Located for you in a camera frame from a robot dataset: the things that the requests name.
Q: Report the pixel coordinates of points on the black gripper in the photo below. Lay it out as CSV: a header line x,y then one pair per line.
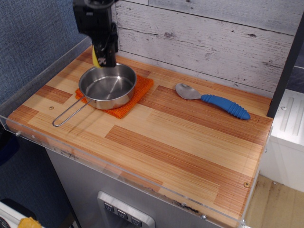
x,y
94,19

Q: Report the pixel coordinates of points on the yellow toy corn cob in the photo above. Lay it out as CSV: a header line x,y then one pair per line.
x,y
94,59

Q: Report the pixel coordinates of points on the small steel saucepan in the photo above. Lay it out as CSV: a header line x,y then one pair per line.
x,y
105,88

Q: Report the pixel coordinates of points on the orange knitted cloth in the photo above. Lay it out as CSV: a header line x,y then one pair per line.
x,y
143,85

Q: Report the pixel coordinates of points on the clear acrylic front guard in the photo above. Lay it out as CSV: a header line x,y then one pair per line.
x,y
204,164

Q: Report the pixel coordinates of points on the clear acrylic guard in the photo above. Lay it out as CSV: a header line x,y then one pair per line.
x,y
204,164
42,78

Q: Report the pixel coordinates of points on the clear acrylic left guard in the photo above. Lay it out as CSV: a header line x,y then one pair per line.
x,y
42,78

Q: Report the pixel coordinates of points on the silver dispenser button panel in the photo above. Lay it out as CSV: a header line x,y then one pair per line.
x,y
124,211

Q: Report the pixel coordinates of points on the yellow object bottom left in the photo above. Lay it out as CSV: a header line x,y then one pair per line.
x,y
29,223

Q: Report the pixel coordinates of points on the blue handled metal spoon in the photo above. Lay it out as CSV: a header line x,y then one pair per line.
x,y
189,93

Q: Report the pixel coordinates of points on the black right vertical post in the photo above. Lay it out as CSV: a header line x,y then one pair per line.
x,y
287,70

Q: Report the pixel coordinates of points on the white aluminium rail block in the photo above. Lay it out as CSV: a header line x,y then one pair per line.
x,y
288,124

